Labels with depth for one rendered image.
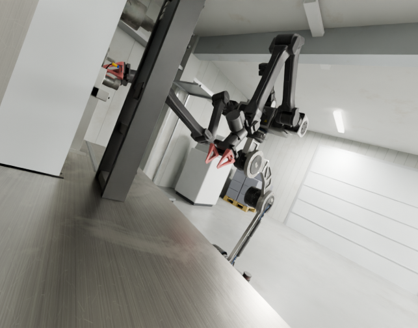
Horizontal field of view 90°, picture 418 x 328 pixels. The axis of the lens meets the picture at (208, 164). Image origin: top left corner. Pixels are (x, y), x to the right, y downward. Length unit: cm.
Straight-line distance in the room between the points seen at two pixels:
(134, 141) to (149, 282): 29
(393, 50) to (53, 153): 288
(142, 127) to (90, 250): 26
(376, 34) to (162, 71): 276
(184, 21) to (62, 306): 50
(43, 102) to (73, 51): 12
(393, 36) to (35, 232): 304
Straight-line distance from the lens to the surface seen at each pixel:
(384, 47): 298
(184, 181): 451
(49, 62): 54
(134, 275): 31
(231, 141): 82
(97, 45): 55
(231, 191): 625
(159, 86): 49
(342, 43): 308
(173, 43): 51
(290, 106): 119
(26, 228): 36
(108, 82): 85
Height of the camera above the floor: 107
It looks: 2 degrees down
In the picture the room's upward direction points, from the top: 23 degrees clockwise
